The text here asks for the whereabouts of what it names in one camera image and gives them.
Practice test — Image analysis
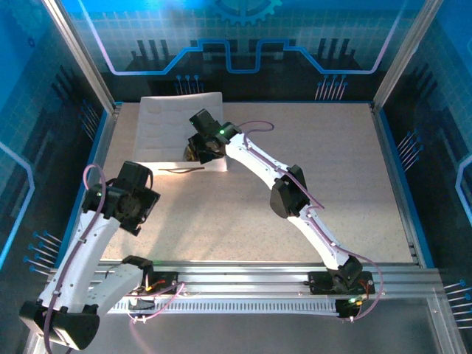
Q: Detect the white fabric compartment organizer box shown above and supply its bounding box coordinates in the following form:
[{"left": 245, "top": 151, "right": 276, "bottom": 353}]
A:
[{"left": 134, "top": 91, "right": 229, "bottom": 174}]

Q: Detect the aluminium base beam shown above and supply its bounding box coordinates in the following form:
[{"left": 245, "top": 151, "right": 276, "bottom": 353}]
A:
[{"left": 99, "top": 260, "right": 442, "bottom": 300}]

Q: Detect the grey metal plate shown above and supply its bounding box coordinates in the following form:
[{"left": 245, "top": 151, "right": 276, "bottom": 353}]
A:
[{"left": 46, "top": 313, "right": 443, "bottom": 354}]

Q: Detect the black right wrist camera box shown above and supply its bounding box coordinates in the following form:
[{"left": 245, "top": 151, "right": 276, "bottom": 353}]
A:
[{"left": 189, "top": 108, "right": 219, "bottom": 134}]

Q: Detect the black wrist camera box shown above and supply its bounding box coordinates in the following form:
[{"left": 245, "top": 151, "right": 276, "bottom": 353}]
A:
[
  {"left": 117, "top": 161, "right": 153, "bottom": 190},
  {"left": 189, "top": 108, "right": 219, "bottom": 134}
]

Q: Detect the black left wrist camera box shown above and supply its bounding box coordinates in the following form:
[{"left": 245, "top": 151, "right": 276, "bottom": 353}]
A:
[{"left": 117, "top": 161, "right": 153, "bottom": 190}]

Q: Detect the brown strap handle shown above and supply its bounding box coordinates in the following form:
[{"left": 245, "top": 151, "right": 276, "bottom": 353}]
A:
[{"left": 157, "top": 166, "right": 206, "bottom": 173}]

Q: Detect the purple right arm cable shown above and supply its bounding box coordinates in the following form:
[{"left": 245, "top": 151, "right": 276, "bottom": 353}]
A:
[{"left": 235, "top": 120, "right": 386, "bottom": 324}]

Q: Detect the aluminium side frame rail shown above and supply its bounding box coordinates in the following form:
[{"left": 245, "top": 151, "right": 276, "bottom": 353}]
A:
[
  {"left": 369, "top": 103, "right": 468, "bottom": 354},
  {"left": 21, "top": 103, "right": 122, "bottom": 354}
]

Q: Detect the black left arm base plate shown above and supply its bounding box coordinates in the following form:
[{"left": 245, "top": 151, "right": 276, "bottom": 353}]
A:
[{"left": 121, "top": 271, "right": 181, "bottom": 296}]

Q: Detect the white slotted cable duct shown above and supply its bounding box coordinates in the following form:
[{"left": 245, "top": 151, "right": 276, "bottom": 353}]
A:
[{"left": 106, "top": 299, "right": 342, "bottom": 315}]

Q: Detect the aluminium frame post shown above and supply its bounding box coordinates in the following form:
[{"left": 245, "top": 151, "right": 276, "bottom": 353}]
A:
[
  {"left": 370, "top": 0, "right": 445, "bottom": 111},
  {"left": 43, "top": 0, "right": 117, "bottom": 114}
]

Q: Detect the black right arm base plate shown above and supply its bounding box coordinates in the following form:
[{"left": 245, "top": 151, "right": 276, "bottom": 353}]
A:
[{"left": 308, "top": 271, "right": 373, "bottom": 296}]

